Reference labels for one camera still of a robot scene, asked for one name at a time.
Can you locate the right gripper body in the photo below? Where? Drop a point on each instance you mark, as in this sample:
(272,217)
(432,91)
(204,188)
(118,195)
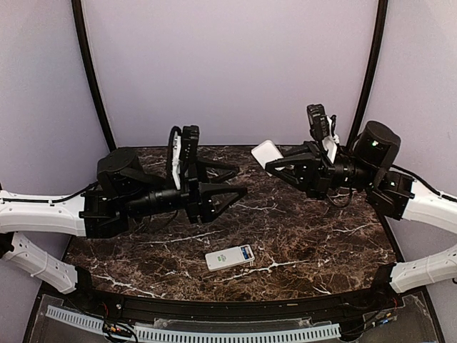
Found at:
(325,172)

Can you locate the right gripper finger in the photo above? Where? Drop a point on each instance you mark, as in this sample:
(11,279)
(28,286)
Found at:
(295,171)
(302,151)

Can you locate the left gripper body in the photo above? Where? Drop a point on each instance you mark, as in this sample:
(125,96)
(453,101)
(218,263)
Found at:
(191,181)

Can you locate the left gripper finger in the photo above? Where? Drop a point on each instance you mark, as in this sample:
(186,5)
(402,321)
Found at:
(217,198)
(214,172)

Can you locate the white battery cover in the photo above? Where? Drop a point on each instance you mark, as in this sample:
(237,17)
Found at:
(266,152)

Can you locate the white remote control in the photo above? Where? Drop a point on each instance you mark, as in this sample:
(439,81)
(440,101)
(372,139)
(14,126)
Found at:
(225,258)

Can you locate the blue battery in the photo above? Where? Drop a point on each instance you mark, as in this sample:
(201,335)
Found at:
(247,253)

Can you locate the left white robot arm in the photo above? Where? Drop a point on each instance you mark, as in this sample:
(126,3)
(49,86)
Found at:
(122,191)

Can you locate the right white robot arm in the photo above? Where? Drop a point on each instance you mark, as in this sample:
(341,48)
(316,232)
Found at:
(392,191)

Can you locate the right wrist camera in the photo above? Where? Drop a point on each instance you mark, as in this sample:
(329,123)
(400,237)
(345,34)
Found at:
(321,125)

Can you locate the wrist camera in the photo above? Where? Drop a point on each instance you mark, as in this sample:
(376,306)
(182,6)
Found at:
(321,125)
(182,146)

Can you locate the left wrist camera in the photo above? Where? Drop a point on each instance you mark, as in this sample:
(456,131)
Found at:
(182,146)

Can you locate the right black frame post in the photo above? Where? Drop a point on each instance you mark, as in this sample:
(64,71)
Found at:
(379,26)

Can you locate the black frame post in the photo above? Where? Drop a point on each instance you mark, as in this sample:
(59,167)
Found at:
(85,52)
(379,26)

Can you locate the black front rail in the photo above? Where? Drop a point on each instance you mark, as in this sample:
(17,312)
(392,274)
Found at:
(348,306)

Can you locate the white slotted cable duct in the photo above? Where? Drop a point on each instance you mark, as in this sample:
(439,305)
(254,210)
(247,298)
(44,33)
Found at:
(173,330)

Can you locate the left black frame post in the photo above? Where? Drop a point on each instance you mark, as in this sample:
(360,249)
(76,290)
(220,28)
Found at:
(85,52)

